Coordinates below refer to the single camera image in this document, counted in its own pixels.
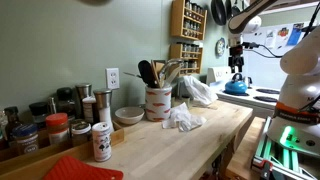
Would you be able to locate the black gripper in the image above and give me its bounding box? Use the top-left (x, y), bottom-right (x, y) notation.
top-left (228, 45), bottom-right (246, 74)

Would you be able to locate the pale wooden spoon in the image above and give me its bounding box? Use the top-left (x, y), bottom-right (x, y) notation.
top-left (165, 64), bottom-right (183, 85)

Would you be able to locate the blue kettle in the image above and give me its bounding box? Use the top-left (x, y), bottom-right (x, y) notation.
top-left (224, 72), bottom-right (249, 95)

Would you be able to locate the white refrigerator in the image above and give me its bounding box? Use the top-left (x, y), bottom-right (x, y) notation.
top-left (238, 22), bottom-right (320, 90)

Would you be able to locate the white electric stove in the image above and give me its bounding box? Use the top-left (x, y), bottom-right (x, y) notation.
top-left (205, 65), bottom-right (282, 120)

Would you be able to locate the black stove burner coil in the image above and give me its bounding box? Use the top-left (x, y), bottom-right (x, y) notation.
top-left (252, 95), bottom-right (279, 103)
top-left (255, 87), bottom-right (281, 95)

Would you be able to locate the white cloth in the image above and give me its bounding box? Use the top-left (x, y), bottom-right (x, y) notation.
top-left (182, 75), bottom-right (219, 107)

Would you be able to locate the white paper note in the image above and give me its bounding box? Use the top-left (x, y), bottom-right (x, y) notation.
top-left (264, 29), bottom-right (276, 49)

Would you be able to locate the black frying pan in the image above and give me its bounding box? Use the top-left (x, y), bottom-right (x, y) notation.
top-left (231, 0), bottom-right (242, 18)
top-left (210, 0), bottom-right (228, 27)
top-left (225, 0), bottom-right (234, 19)

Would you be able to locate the orange fridge magnet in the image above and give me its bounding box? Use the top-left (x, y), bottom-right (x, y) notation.
top-left (277, 27), bottom-right (290, 38)

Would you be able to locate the small glass jar dark lid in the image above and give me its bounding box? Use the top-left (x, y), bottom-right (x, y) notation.
top-left (181, 94), bottom-right (192, 108)

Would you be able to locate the wooden spice rack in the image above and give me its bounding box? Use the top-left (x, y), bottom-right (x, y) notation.
top-left (170, 0), bottom-right (208, 42)
top-left (168, 41), bottom-right (204, 76)

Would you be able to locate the blue paper sheet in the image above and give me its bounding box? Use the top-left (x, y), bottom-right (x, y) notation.
top-left (286, 23), bottom-right (304, 47)

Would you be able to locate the metal whisk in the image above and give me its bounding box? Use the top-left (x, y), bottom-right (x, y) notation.
top-left (159, 58), bottom-right (184, 86)

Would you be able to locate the crumpled white paper towel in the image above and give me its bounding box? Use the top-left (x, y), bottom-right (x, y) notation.
top-left (161, 102), bottom-right (208, 133)

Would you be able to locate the white range hood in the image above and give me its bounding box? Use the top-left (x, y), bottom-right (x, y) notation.
top-left (259, 0), bottom-right (320, 16)

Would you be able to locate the white crock with orange fish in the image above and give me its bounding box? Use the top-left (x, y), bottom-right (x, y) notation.
top-left (144, 84), bottom-right (173, 123)

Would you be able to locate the white ceramic bowl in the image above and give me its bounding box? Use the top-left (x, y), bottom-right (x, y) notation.
top-left (114, 106), bottom-right (146, 126)

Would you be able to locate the steel and clear grinder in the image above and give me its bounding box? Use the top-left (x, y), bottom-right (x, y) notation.
top-left (93, 88), bottom-right (115, 133)

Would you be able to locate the white cap spice bottle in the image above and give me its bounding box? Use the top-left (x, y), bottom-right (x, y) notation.
top-left (82, 95), bottom-right (98, 125)

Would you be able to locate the white shaker black print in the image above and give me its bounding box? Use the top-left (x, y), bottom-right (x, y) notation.
top-left (91, 121), bottom-right (113, 163)

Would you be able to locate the steel pepper grinder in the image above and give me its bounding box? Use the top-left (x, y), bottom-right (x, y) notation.
top-left (75, 83), bottom-right (93, 119)

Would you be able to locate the white lid glass jar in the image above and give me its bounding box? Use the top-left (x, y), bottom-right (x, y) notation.
top-left (70, 120), bottom-right (93, 147)

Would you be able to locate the black lid glass jar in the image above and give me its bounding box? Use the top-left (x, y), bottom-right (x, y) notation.
top-left (55, 87), bottom-right (77, 118)
top-left (28, 101), bottom-right (50, 129)

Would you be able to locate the slim steel cap bottle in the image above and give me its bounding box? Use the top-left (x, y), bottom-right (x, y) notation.
top-left (48, 96), bottom-right (58, 114)

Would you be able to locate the red lid spice jar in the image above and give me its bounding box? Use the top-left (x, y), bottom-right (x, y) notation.
top-left (45, 112), bottom-right (70, 145)

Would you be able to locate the red silicone mat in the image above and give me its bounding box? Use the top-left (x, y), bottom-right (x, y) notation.
top-left (42, 155), bottom-right (125, 180)

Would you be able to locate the wooden spice tray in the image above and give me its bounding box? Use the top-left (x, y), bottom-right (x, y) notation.
top-left (0, 120), bottom-right (125, 180)

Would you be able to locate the blue lid spice jar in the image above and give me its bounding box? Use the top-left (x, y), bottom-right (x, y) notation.
top-left (11, 123), bottom-right (40, 156)

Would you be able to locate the dark glass bottle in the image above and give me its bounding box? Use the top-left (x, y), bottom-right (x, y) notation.
top-left (3, 105), bottom-right (23, 141)

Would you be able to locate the decorative round wall plate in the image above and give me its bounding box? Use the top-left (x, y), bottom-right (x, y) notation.
top-left (215, 37), bottom-right (227, 58)

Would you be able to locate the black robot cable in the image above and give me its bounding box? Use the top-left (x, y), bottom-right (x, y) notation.
top-left (242, 41), bottom-right (284, 60)

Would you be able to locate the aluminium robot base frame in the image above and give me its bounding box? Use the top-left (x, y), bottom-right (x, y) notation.
top-left (250, 116), bottom-right (320, 180)

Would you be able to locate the steel utensil with thin handle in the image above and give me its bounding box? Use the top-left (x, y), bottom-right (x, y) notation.
top-left (123, 71), bottom-right (144, 80)

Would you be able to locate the white wall outlet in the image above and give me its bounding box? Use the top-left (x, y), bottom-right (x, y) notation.
top-left (105, 67), bottom-right (121, 90)

